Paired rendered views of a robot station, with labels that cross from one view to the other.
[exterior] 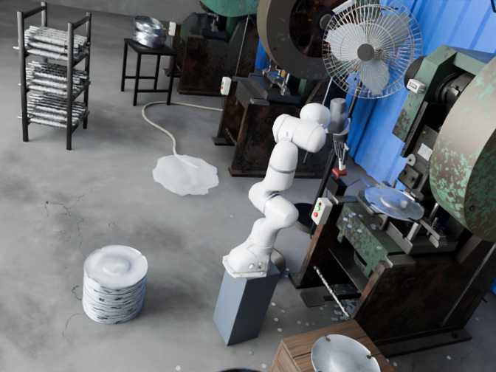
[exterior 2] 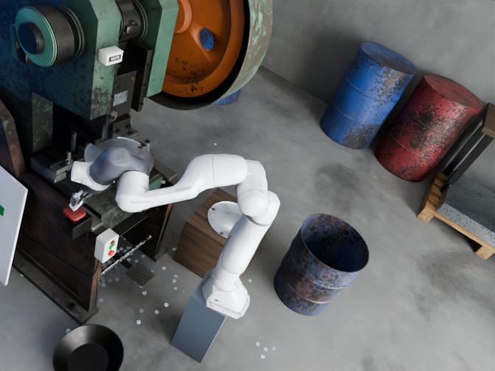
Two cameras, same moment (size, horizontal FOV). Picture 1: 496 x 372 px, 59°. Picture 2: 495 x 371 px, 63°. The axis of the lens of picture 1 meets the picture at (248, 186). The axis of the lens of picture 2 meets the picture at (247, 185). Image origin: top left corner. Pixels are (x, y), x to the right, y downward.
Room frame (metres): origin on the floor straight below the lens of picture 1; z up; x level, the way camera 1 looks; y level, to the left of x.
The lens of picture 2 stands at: (2.41, 0.62, 1.98)
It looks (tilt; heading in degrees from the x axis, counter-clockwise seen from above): 39 degrees down; 225
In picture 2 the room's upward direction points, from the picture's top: 24 degrees clockwise
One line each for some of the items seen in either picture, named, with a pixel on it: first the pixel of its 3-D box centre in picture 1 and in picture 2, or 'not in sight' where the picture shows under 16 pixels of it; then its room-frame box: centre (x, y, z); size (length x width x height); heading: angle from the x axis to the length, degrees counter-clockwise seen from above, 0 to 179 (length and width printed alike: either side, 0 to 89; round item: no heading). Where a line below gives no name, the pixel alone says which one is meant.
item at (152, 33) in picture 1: (147, 60); not in sight; (4.24, 1.29, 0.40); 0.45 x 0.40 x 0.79; 40
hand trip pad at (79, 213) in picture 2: (337, 176); (74, 217); (2.11, -0.46, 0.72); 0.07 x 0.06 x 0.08; 118
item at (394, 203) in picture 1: (393, 202); (119, 157); (1.87, -0.70, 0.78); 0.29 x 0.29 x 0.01
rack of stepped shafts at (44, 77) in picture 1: (55, 77); not in sight; (3.02, 1.60, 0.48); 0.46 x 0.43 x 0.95; 98
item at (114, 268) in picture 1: (116, 265); not in sight; (1.53, 0.51, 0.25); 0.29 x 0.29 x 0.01
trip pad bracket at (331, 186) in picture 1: (333, 194); (76, 232); (2.10, -0.47, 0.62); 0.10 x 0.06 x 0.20; 28
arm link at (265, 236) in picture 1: (274, 222); (236, 249); (1.54, -0.15, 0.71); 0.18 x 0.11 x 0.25; 48
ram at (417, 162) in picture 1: (429, 157); (111, 98); (1.91, -0.78, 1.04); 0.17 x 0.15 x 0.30; 118
